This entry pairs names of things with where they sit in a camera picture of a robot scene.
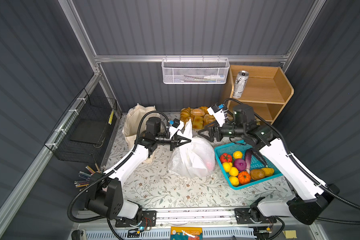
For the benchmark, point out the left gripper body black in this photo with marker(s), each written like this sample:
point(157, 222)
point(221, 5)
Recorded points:
point(163, 139)

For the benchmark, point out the floral table mat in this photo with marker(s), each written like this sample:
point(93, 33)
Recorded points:
point(153, 186)

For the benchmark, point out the purple eggplant toy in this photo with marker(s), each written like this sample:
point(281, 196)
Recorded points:
point(248, 159)

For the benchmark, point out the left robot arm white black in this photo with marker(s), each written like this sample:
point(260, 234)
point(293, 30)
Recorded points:
point(104, 194)

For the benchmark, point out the coloured pencils bundle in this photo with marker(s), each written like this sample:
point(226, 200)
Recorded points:
point(85, 176)

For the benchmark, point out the cream canvas tote bag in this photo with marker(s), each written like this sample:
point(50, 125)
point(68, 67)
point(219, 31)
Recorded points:
point(133, 119)

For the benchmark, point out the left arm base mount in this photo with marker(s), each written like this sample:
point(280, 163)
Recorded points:
point(143, 219)

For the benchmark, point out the pink dragon fruit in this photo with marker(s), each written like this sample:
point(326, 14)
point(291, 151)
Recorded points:
point(210, 165)

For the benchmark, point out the yellow orange mango toy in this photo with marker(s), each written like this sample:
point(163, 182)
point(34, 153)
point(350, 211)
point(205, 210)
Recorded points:
point(268, 171)

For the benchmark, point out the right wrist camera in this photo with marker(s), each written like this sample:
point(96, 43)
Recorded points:
point(219, 112)

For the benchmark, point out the toothpaste tube in basket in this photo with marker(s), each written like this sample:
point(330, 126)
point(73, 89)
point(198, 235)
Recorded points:
point(215, 78)

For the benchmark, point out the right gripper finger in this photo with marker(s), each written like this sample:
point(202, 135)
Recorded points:
point(206, 136)
point(210, 127)

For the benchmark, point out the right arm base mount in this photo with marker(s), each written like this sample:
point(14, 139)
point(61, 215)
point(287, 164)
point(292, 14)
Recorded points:
point(249, 216)

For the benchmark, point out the orange pumpkin toy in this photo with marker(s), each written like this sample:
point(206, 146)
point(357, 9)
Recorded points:
point(244, 178)

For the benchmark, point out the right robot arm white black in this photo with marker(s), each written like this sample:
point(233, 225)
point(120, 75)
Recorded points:
point(312, 195)

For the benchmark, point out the wooden shelf unit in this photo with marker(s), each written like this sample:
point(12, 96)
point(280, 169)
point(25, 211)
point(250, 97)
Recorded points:
point(268, 90)

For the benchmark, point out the silver can left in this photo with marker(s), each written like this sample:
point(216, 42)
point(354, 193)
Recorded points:
point(240, 84)

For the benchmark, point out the yellow lemon lower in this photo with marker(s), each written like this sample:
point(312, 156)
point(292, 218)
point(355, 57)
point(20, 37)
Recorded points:
point(234, 181)

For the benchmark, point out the bread rolls cluster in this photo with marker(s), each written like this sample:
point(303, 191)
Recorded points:
point(199, 117)

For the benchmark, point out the yellow lemon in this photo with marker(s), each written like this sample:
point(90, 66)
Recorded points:
point(237, 155)
point(234, 181)
point(234, 172)
point(227, 166)

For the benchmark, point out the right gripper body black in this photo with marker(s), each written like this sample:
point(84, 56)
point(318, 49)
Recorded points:
point(227, 129)

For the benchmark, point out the white plastic grocery bag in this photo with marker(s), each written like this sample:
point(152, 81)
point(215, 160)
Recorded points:
point(189, 159)

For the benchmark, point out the yellow lemon upper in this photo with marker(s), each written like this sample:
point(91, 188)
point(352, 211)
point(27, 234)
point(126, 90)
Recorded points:
point(227, 166)

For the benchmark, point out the yellow lemon middle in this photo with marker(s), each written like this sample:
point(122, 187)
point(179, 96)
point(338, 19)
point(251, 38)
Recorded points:
point(234, 172)

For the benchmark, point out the white wire wall basket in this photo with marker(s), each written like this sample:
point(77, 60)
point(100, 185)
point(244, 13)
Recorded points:
point(190, 71)

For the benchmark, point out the brown kiwi toy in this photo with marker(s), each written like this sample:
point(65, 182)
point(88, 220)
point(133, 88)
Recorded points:
point(257, 174)

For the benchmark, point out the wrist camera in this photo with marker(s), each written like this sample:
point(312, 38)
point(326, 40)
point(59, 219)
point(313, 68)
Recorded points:
point(175, 126)
point(219, 112)

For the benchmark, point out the yellow sticky note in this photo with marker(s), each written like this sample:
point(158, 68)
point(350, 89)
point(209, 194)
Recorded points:
point(290, 234)

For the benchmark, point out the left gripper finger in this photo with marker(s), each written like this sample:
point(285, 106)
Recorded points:
point(174, 145)
point(182, 140)

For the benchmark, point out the yellow lemon top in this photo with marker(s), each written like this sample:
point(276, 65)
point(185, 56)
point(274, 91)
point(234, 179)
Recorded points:
point(237, 155)

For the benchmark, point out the red tomato toy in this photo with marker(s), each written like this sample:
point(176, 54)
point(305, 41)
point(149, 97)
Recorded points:
point(226, 158)

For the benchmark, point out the teal plastic fruit basket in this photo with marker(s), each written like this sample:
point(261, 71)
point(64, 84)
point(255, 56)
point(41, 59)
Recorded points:
point(255, 163)

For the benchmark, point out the purple onion toy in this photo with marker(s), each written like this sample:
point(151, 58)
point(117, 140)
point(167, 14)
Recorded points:
point(240, 164)

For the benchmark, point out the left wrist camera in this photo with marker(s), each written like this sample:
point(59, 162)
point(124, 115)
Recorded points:
point(175, 126)

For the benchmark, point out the black wire wall basket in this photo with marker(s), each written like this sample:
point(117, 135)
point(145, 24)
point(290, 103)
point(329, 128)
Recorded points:
point(85, 132)

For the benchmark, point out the colourful book at front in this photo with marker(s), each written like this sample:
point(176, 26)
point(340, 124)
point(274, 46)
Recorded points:
point(186, 233)

